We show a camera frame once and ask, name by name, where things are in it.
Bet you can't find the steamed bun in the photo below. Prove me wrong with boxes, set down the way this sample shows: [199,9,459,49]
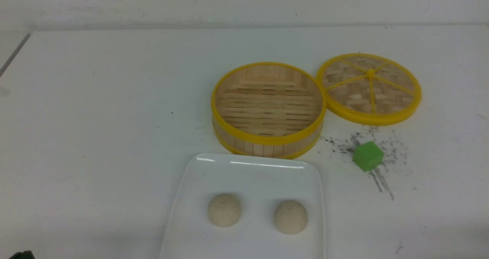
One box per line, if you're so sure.
[274,199,308,235]
[207,193,242,227]

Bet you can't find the white rectangular plate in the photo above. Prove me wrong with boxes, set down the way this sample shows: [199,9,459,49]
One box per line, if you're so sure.
[160,153,325,259]

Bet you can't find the bamboo steamer basket yellow rim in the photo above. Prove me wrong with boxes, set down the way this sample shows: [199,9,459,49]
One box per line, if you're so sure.
[210,62,327,159]

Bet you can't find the woven bamboo steamer lid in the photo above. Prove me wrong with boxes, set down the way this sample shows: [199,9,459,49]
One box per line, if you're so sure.
[316,52,422,126]

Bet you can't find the green cube block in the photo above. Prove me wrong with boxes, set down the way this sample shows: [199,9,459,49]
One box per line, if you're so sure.
[353,142,384,172]

